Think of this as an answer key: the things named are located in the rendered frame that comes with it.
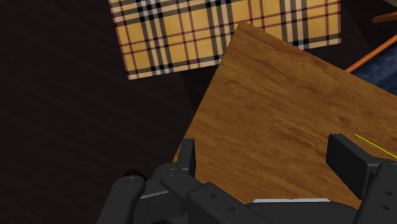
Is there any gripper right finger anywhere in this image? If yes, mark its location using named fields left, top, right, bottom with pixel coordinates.
left=325, top=133, right=397, bottom=224

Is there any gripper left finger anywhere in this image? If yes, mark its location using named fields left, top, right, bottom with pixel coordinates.
left=95, top=138, right=274, bottom=224

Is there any brown wooden table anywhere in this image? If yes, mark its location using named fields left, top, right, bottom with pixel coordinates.
left=172, top=21, right=397, bottom=209

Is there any orange wooden rod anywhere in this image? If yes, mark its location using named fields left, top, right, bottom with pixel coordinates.
left=344, top=34, right=397, bottom=74

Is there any plaid patterned robot stand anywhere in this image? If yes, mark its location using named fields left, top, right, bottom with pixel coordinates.
left=108, top=0, right=342, bottom=81

